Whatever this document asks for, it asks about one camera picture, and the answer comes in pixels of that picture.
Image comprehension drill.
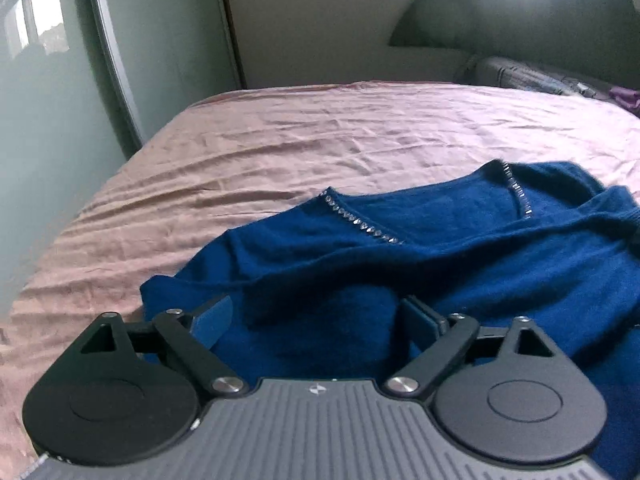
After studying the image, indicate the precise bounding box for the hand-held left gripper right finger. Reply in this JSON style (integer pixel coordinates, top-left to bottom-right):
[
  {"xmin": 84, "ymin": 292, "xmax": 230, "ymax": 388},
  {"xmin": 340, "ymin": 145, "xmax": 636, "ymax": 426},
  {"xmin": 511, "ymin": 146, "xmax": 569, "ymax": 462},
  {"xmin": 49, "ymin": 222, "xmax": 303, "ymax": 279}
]
[{"xmin": 382, "ymin": 295, "xmax": 558, "ymax": 404}]

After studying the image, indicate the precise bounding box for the glossy sliding wardrobe door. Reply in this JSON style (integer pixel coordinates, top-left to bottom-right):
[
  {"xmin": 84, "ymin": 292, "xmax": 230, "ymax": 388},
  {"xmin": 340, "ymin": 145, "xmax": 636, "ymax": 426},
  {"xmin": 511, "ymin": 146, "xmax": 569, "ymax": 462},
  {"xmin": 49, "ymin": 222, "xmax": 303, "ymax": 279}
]
[{"xmin": 0, "ymin": 0, "xmax": 147, "ymax": 306}]

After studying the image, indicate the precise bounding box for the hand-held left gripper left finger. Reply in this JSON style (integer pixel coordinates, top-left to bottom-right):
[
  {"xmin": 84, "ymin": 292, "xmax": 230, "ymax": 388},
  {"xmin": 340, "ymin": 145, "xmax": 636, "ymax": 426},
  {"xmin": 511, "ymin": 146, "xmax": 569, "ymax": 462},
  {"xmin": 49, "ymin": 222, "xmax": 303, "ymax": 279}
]
[{"xmin": 79, "ymin": 294, "xmax": 251, "ymax": 402}]

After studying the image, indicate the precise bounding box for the bed with pink sheet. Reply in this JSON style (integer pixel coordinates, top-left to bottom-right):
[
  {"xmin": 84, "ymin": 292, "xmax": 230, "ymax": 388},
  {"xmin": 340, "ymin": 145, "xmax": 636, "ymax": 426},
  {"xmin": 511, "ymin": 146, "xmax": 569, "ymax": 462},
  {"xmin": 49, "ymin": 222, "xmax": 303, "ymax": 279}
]
[{"xmin": 0, "ymin": 80, "xmax": 640, "ymax": 480}]

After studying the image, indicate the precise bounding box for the purple cloth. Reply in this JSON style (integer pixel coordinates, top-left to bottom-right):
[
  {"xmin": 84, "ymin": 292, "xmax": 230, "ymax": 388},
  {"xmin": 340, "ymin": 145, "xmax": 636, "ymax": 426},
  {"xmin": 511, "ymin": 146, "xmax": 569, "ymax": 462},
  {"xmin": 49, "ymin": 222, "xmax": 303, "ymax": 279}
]
[{"xmin": 607, "ymin": 85, "xmax": 640, "ymax": 119}]

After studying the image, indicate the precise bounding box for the grey padded headboard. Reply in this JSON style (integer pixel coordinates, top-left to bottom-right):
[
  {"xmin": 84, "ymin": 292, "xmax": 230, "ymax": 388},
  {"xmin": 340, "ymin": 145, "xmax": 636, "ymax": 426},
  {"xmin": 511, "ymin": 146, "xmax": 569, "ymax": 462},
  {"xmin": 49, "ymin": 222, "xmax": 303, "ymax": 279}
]
[{"xmin": 387, "ymin": 0, "xmax": 640, "ymax": 92}]

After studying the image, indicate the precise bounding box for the grey patterned pillow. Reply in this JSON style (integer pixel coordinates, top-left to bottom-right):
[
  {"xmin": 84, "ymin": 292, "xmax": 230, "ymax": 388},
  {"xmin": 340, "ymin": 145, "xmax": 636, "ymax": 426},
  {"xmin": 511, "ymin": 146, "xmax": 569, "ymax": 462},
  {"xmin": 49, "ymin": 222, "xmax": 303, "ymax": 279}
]
[{"xmin": 464, "ymin": 55, "xmax": 622, "ymax": 99}]

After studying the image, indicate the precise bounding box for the blue knit sweater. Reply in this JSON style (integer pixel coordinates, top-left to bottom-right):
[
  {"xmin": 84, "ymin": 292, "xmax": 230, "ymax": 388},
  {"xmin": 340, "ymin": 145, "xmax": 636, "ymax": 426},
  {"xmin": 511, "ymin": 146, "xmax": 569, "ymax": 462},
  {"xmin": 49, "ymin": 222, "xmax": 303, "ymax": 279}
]
[{"xmin": 140, "ymin": 159, "xmax": 640, "ymax": 480}]

